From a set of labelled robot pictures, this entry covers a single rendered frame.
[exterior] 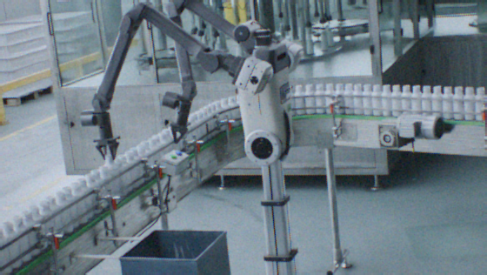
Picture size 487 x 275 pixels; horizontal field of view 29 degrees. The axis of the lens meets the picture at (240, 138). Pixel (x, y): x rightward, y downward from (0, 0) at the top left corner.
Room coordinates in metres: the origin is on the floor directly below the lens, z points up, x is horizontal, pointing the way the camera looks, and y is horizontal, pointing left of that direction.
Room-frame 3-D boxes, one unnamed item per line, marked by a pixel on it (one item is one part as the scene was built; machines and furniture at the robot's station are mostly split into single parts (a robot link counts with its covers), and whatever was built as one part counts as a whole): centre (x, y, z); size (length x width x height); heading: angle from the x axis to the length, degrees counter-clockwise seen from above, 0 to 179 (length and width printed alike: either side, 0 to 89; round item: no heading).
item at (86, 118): (3.86, 0.60, 1.39); 0.12 x 0.09 x 0.12; 70
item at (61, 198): (3.46, 0.71, 1.08); 0.06 x 0.06 x 0.17
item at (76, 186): (3.57, 0.67, 1.08); 0.06 x 0.06 x 0.17
